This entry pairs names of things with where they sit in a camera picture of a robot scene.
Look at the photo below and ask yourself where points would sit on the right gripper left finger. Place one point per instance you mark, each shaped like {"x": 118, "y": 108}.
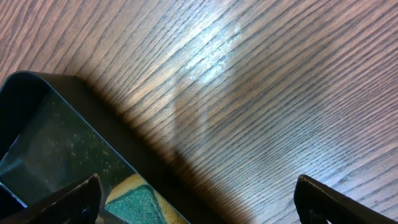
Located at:
{"x": 78, "y": 203}

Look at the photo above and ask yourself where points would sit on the black rectangular tray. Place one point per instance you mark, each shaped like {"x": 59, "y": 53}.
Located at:
{"x": 55, "y": 132}

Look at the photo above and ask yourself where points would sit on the green yellow sponge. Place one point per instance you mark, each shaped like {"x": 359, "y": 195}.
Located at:
{"x": 130, "y": 199}

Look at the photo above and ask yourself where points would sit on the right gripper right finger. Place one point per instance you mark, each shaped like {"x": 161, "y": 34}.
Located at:
{"x": 316, "y": 202}

